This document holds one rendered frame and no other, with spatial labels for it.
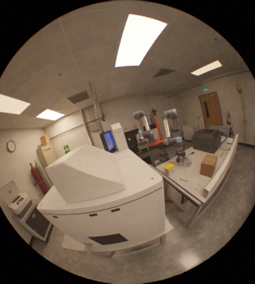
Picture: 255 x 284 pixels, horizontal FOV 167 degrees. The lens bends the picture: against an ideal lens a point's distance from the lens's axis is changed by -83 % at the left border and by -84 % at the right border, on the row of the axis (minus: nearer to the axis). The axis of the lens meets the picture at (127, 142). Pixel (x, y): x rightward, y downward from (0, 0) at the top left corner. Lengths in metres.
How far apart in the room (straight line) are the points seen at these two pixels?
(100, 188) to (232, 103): 4.40
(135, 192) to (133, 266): 1.51
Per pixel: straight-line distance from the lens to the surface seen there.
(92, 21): 1.24
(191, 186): 1.01
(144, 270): 1.66
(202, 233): 1.75
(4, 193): 2.79
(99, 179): 0.26
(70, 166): 0.26
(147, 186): 0.27
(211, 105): 4.61
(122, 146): 0.69
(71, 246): 1.01
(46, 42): 1.33
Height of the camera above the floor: 1.63
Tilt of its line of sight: 11 degrees down
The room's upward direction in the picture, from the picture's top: 17 degrees counter-clockwise
